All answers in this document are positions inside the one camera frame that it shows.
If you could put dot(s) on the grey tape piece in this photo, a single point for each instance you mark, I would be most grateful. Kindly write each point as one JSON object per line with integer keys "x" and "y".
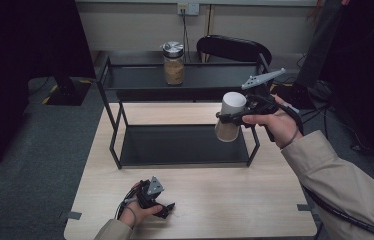
{"x": 74, "y": 215}
{"x": 304, "y": 207}

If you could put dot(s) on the person's left hand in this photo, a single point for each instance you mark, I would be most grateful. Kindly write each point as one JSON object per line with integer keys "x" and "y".
{"x": 135, "y": 213}

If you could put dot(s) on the person's right hand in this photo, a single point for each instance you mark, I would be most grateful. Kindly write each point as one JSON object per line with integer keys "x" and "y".
{"x": 280, "y": 126}

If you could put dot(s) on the white cylindrical cup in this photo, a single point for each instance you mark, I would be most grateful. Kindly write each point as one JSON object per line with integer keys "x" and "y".
{"x": 230, "y": 113}

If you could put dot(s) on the wooden wall strip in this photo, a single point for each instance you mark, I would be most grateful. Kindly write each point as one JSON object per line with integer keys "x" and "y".
{"x": 209, "y": 30}

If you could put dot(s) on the black chair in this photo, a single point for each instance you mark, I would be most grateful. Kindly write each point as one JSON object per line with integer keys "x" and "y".
{"x": 231, "y": 46}

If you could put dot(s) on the white wall outlet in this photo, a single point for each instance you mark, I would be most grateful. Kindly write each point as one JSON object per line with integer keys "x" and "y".
{"x": 188, "y": 8}

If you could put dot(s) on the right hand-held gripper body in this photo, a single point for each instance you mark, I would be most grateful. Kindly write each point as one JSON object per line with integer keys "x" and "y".
{"x": 260, "y": 101}

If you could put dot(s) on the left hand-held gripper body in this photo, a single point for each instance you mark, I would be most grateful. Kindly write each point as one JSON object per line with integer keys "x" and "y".
{"x": 148, "y": 198}

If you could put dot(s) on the black metal rack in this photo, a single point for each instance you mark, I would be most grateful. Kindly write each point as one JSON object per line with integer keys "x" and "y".
{"x": 181, "y": 78}

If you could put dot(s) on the black curtain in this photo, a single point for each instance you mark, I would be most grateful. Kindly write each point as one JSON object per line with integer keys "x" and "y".
{"x": 15, "y": 66}

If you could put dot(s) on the black stand base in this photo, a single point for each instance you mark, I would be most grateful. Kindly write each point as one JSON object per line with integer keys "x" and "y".
{"x": 68, "y": 93}

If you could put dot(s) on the glass jar of brown powder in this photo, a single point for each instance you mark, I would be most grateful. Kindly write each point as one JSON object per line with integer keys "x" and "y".
{"x": 174, "y": 70}

